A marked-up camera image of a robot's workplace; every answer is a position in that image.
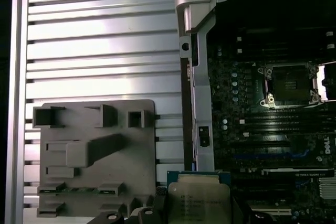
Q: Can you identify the black graphics card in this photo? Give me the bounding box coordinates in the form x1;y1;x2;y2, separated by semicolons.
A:
261;167;336;179

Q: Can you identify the black open PC case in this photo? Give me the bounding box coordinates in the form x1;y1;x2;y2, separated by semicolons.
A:
174;0;336;224

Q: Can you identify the black RAM slot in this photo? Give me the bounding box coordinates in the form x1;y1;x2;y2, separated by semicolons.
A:
241;131;336;138
236;47;336;55
237;118;336;126
236;34;336;42

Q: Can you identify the silver CPU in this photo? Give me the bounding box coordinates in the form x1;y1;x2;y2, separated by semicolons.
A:
166;170;232;224

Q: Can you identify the small silver chipset heatsink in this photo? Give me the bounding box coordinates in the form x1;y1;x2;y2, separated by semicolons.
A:
318;177;336;201

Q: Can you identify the metal socket cover frame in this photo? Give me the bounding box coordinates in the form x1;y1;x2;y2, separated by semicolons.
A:
316;62;336;103

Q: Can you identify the green motherboard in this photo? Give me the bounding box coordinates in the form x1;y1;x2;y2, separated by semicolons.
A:
209;24;336;224

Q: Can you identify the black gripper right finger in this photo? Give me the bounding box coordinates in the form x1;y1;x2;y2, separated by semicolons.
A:
228;189;281;224

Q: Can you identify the white expansion slot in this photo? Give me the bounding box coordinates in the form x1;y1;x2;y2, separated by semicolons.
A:
248;207;292;217

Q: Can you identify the blue expansion slot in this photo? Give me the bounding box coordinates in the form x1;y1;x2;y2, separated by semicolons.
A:
233;150;310;159

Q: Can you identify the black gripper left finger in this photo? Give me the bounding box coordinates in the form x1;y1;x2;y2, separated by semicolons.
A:
90;186;170;224

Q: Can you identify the CPU socket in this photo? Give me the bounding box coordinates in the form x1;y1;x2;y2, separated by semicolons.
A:
258;62;322;108

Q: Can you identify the grey plastic parts rack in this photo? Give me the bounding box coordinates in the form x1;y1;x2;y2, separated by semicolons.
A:
33;99;157;218

